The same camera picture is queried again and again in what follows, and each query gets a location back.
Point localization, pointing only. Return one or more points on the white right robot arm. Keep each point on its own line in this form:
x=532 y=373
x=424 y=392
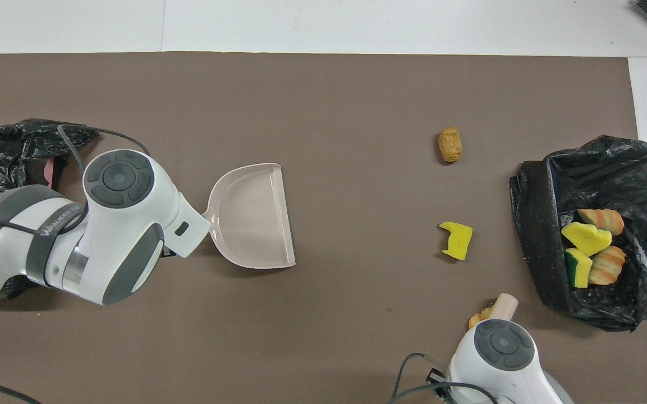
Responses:
x=525 y=381

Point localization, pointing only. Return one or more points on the brown table mat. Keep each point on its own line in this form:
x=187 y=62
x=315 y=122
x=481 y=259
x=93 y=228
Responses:
x=357 y=84

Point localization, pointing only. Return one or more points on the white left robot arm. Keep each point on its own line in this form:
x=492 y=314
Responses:
x=121 y=235

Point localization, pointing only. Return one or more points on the beige brush black bristles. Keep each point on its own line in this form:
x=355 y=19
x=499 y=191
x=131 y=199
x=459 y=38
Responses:
x=505 y=307

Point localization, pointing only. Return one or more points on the notched yellow sponge piece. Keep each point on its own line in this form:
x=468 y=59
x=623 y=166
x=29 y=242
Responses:
x=459 y=242

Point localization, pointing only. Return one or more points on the green and yellow sponge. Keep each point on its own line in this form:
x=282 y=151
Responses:
x=579 y=270

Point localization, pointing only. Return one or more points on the yellow sponge chunk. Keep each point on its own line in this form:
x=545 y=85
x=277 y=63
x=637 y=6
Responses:
x=586 y=238

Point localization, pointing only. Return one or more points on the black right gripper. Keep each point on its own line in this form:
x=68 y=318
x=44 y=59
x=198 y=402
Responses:
x=439 y=387

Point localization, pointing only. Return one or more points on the beige plastic dustpan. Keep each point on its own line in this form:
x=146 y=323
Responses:
x=256 y=219

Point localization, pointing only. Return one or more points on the small toy croissant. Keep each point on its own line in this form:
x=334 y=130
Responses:
x=477 y=320

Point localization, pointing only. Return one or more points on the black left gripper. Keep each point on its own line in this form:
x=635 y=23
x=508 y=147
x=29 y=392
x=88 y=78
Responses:
x=169 y=252

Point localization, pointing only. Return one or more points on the brown toy bread roll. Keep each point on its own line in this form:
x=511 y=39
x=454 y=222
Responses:
x=450 y=145

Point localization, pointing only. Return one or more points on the striped toy croissant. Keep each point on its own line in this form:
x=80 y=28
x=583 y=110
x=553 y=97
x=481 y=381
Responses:
x=602 y=220
x=608 y=266

